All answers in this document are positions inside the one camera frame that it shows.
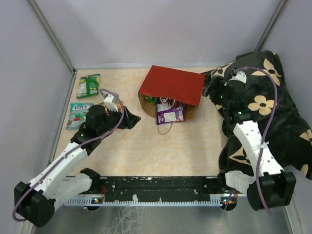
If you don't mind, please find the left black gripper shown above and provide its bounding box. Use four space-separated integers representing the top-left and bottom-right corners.
98 104 141 136

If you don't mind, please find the orange candy bag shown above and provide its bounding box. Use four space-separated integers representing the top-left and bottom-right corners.
100 101 122 115

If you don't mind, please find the purple candy bag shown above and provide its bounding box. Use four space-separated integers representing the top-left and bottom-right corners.
156 101 185 125

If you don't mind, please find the red brown paper bag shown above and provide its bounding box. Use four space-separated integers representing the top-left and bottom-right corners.
138 65 205 121

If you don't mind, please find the green yellow snack bag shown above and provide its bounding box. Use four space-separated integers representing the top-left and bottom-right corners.
77 74 100 98

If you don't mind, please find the colourful candy bag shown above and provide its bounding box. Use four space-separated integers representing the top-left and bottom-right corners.
66 103 94 130

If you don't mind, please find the black floral pillow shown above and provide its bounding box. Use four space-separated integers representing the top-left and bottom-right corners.
204 50 312 179

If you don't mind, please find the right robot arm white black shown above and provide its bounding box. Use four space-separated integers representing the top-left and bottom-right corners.
204 77 296 212

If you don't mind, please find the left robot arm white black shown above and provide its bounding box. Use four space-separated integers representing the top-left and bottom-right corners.
12 104 141 227

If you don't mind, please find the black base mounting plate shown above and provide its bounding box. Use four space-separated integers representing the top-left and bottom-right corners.
94 176 225 203

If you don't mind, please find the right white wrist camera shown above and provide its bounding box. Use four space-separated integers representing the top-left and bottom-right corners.
229 71 247 84

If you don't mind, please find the white toothed cable rail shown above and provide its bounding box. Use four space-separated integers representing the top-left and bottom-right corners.
65 195 229 207

